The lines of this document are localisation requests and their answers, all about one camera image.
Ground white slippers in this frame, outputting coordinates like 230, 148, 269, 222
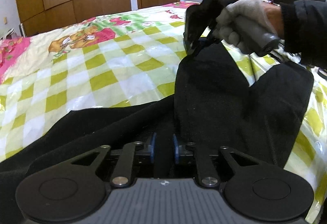
0, 27, 16, 41

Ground black pants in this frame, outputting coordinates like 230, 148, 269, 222
0, 37, 315, 224

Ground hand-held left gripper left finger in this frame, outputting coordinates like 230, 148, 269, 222
71, 133, 157, 188

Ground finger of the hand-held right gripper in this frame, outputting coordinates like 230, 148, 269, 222
183, 3, 213, 56

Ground person's right forearm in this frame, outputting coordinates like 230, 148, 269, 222
264, 0, 327, 66

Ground checkered printed bed sheet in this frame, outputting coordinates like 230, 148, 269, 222
0, 1, 327, 224

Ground person's right hand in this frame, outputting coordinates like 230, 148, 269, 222
213, 0, 279, 53

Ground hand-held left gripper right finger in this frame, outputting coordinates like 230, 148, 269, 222
173, 134, 258, 188

